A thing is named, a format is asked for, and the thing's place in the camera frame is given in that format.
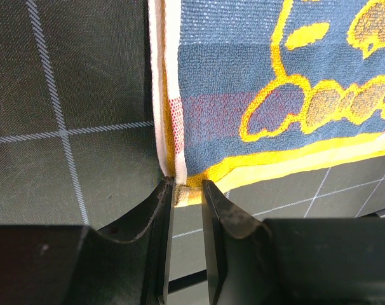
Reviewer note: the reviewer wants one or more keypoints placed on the yellow printed towel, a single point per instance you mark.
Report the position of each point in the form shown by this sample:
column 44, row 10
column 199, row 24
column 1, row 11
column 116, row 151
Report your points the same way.
column 245, row 91

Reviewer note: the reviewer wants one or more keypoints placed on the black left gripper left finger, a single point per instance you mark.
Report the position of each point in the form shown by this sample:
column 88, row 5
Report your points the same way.
column 124, row 262

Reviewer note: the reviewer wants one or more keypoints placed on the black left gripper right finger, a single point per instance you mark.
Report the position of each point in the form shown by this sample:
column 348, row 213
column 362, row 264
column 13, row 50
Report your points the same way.
column 290, row 261

